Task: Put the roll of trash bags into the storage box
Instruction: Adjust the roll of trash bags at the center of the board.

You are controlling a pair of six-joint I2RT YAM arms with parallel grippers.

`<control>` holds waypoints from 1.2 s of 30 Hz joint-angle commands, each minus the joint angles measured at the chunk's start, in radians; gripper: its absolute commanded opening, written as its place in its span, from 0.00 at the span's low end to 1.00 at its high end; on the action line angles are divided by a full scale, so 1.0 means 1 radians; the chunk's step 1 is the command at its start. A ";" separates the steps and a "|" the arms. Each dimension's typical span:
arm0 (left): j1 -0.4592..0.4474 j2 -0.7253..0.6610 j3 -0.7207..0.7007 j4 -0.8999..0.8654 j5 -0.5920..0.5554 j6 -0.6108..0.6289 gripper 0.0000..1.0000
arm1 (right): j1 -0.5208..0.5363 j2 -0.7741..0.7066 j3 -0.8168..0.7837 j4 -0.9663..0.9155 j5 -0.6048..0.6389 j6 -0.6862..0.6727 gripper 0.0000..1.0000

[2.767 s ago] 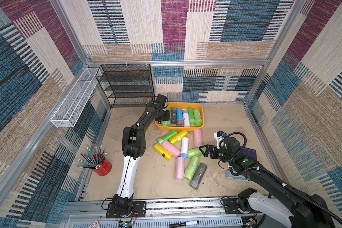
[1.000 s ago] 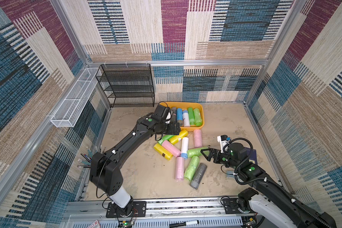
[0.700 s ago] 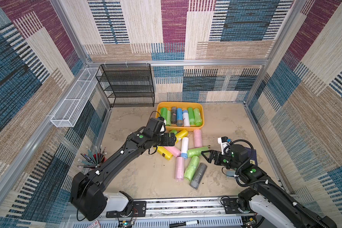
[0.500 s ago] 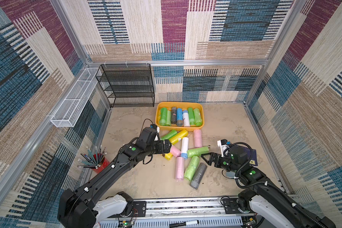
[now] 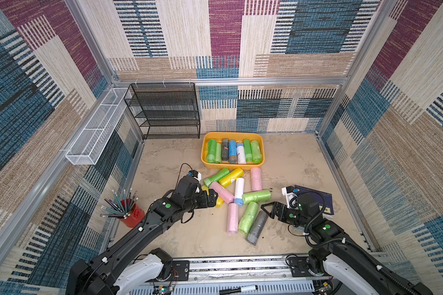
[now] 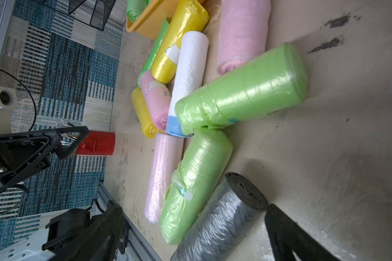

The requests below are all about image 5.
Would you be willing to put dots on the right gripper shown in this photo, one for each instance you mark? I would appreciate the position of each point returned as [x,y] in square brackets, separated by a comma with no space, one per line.
[279,211]

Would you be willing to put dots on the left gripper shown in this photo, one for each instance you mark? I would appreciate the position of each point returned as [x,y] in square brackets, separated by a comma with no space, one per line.
[205,202]

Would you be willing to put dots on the large yellow bag roll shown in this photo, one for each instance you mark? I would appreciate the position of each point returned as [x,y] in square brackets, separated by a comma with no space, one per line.
[205,151]

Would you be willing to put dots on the light green roll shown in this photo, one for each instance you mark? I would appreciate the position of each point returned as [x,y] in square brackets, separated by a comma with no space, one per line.
[248,217]
[256,152]
[256,196]

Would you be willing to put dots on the dark grey roll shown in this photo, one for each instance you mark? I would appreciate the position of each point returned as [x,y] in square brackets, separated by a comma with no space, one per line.
[225,150]

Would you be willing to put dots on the thin dark green roll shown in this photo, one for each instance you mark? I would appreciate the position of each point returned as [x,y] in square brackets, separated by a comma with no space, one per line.
[248,150]

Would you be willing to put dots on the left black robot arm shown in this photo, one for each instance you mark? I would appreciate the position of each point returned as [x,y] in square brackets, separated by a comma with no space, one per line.
[113,272]

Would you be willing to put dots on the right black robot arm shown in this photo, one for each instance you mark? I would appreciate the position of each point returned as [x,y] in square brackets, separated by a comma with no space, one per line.
[334,253]

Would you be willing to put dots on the small yellow roll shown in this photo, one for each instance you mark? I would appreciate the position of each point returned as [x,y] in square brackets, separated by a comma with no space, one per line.
[219,201]

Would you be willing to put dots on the pink roll centre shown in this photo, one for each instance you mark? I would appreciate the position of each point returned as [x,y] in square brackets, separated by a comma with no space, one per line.
[222,192]

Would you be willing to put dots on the yellow roll near box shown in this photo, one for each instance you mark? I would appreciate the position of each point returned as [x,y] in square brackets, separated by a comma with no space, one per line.
[231,177]

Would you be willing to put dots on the pink roll lower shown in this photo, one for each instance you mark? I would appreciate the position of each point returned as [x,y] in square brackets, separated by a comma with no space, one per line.
[232,220]

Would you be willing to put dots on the white roll blue end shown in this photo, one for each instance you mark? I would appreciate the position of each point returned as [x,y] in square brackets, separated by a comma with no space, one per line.
[239,191]

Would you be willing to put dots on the pink roll near box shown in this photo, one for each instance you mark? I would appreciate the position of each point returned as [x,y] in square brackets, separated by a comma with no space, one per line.
[256,179]

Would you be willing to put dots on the yellow plastic storage box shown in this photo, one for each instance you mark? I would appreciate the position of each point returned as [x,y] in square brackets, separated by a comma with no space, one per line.
[238,136]

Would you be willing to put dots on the dark blue notebook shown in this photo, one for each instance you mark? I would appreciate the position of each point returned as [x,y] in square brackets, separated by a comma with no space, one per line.
[323,198]

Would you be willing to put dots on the red pencil cup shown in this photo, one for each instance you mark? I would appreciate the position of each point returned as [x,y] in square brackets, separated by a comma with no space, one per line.
[124,208]

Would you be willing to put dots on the black marker pen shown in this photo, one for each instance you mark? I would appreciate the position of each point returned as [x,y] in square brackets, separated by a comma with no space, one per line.
[241,289]

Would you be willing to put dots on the black mesh shelf rack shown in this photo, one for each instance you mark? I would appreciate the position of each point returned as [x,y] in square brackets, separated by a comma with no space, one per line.
[165,111]

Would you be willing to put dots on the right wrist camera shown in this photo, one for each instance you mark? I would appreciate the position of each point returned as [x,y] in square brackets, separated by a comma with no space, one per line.
[290,193]

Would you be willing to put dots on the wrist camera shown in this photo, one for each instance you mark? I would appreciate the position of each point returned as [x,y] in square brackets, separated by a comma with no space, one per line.
[195,174]
[290,193]

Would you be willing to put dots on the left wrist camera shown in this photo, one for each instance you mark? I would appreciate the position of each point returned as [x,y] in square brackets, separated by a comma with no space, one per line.
[195,174]

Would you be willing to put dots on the white wire wall basket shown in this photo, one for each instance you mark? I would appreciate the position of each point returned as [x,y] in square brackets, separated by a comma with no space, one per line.
[91,141]

